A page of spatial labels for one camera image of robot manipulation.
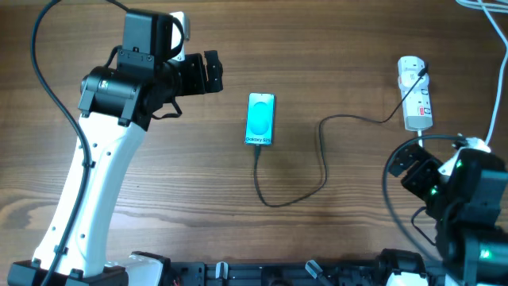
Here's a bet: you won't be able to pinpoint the light blue smartphone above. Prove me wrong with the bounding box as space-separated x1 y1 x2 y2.
244 93 275 145

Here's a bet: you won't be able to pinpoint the black charging cable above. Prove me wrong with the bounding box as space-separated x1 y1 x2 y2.
252 65 430 209

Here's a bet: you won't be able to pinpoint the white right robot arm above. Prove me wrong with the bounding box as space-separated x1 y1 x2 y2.
383 138 507 285

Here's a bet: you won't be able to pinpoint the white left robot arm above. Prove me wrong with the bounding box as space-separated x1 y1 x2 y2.
7 10 223 285

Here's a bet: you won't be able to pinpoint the white power strip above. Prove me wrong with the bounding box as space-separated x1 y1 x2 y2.
398 56 433 132

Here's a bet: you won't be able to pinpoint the white power strip cord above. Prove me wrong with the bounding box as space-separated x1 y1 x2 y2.
416 0 508 149

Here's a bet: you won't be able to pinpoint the white cables at corner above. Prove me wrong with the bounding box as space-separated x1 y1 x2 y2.
455 0 508 15

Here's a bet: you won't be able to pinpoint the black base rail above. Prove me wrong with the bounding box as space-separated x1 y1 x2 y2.
162 258 449 286

